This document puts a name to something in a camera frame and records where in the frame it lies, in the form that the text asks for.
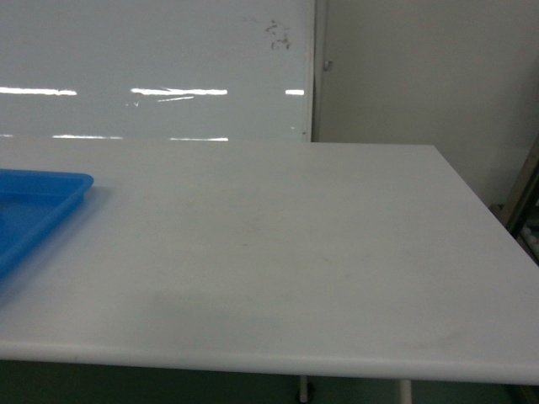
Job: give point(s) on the white folding table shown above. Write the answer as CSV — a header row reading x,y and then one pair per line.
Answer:
x,y
300,259

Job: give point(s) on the blue plastic tray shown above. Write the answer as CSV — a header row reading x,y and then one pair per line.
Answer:
x,y
34,203

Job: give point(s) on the white whiteboard panel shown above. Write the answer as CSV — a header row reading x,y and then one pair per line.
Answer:
x,y
166,70

